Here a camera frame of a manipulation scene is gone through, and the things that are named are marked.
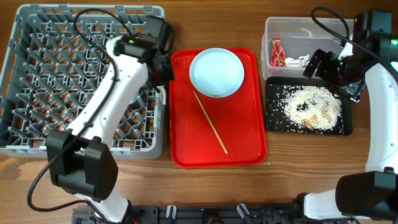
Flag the rice and food scraps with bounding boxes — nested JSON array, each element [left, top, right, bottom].
[[267, 84, 345, 134]]

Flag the white tissue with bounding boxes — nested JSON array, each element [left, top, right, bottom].
[[285, 55, 310, 68]]

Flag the red snack wrapper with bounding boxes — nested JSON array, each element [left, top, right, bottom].
[[271, 37, 285, 67]]

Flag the white plastic fork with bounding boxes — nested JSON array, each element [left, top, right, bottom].
[[158, 85, 167, 105]]

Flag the small light blue saucer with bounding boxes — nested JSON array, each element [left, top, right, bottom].
[[129, 92, 144, 105]]

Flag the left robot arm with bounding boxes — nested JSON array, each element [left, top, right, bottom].
[[45, 16, 174, 223]]

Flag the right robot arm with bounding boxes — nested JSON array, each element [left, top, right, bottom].
[[298, 9, 397, 223]]

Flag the clear plastic waste bin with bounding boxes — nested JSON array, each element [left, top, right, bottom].
[[261, 17, 343, 79]]

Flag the grey plastic dishwasher rack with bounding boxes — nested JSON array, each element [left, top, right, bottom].
[[1, 4, 165, 157]]

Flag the black plastic tray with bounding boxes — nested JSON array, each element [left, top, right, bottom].
[[264, 76, 354, 136]]

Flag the large light blue plate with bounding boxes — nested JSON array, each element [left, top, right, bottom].
[[189, 48, 244, 98]]

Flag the wooden chopstick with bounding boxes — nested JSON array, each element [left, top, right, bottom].
[[193, 90, 228, 154]]

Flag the red plastic serving tray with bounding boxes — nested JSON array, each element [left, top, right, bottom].
[[169, 47, 267, 168]]

